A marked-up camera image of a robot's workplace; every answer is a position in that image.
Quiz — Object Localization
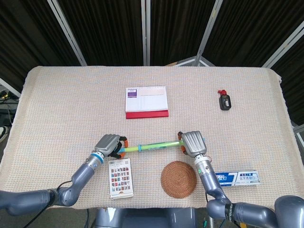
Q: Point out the black bottle with red cap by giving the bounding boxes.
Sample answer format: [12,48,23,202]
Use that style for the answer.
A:
[218,89,232,111]

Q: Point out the white screen frame post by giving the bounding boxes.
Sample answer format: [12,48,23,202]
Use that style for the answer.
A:
[262,21,304,69]
[141,0,152,67]
[177,0,224,67]
[47,0,87,67]

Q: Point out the blue and white toothpaste box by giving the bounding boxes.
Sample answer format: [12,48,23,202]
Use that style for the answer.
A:
[215,170,262,186]

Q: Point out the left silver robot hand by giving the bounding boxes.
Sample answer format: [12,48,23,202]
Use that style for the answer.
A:
[94,134,130,160]

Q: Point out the white box with picture grid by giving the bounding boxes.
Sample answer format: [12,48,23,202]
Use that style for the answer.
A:
[108,158,134,200]

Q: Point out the dark pleated screen panel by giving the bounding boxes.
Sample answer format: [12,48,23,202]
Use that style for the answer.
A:
[0,0,83,86]
[57,0,146,67]
[270,30,304,126]
[201,0,304,68]
[150,0,216,66]

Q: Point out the beige woven tablecloth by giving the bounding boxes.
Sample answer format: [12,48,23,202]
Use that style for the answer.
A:
[0,66,304,211]

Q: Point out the round woven rattan coaster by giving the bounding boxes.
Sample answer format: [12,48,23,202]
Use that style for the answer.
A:
[160,161,198,199]

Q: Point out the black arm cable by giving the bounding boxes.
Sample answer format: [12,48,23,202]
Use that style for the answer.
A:
[23,180,72,228]

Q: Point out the grey robot torso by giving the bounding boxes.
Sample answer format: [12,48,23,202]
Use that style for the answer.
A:
[95,207,199,228]

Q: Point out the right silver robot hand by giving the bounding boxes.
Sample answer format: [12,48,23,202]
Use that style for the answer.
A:
[177,130,208,159]

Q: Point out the green stick with orange ends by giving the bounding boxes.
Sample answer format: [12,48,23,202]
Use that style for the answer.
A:
[120,140,183,153]

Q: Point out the white desk calendar red base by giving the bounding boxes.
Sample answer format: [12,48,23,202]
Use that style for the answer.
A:
[125,86,170,120]

